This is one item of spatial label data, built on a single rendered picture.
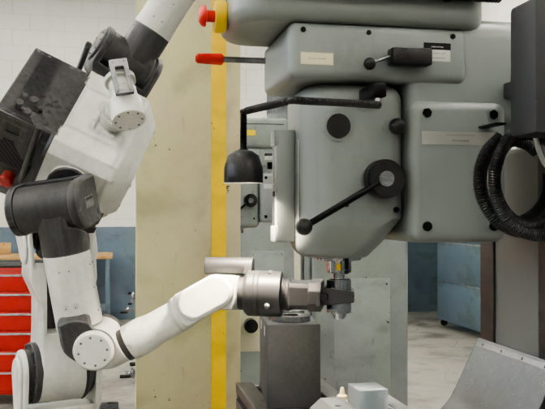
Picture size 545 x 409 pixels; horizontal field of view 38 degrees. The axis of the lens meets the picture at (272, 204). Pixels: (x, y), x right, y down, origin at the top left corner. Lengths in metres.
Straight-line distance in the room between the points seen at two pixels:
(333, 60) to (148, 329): 0.62
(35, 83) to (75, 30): 9.04
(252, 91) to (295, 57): 9.35
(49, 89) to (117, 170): 0.22
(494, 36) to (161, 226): 1.93
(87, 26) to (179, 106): 7.56
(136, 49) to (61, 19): 8.96
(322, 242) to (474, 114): 0.36
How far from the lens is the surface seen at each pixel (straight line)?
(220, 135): 3.22
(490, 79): 1.54
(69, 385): 1.96
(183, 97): 3.23
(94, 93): 1.71
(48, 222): 1.54
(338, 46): 1.43
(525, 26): 1.32
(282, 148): 1.48
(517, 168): 1.67
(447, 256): 9.70
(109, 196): 1.65
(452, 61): 1.50
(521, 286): 1.66
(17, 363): 1.97
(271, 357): 1.79
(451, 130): 1.48
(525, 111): 1.30
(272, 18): 1.42
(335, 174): 1.42
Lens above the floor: 1.40
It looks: 1 degrees up
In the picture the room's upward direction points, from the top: straight up
